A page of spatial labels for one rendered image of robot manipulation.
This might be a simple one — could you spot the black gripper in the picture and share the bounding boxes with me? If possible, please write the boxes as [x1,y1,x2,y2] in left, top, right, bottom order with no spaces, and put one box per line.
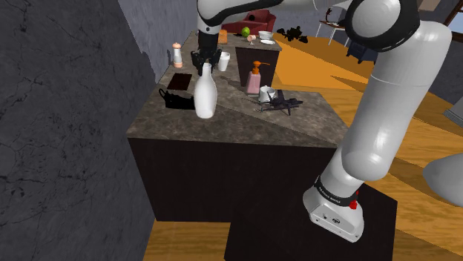
[190,30,223,76]

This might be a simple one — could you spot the white cup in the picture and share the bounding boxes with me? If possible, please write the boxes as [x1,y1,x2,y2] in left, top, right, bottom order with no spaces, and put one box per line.
[217,51,232,73]

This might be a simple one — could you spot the white grinder with peach top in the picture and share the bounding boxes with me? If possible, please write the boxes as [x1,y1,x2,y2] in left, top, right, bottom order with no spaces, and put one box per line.
[171,42,184,69]

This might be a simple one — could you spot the white bottle vase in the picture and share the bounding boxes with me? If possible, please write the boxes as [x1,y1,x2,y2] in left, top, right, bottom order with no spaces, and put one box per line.
[194,62,219,120]

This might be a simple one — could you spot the dark red flat board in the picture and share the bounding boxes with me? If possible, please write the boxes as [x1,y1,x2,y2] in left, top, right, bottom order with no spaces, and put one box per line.
[166,72,194,92]

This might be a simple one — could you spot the pink soap dispenser orange pump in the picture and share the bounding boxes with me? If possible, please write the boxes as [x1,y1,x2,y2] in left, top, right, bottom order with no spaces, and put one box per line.
[246,60,272,96]

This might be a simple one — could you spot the red sofa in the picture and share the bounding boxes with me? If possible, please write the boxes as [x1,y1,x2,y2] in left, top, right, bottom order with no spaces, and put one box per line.
[220,9,278,36]

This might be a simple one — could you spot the white mug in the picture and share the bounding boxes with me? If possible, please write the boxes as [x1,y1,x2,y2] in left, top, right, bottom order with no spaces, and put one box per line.
[257,85,277,104]

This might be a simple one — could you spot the black angular tool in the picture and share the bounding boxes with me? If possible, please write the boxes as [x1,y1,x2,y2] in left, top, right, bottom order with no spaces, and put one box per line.
[252,89,304,117]

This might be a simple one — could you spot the black floor plant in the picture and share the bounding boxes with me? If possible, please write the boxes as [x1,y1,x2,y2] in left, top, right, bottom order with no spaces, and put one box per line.
[276,25,309,44]

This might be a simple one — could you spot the white side table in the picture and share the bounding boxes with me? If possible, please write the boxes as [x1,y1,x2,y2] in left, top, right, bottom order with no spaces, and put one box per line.
[315,7,350,47]

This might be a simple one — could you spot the dark blue chair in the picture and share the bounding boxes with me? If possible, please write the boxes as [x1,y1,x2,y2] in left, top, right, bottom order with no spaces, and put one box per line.
[345,39,379,65]

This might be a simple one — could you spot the dark robot stand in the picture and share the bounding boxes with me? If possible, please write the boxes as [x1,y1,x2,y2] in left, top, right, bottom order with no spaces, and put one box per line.
[223,182,398,261]

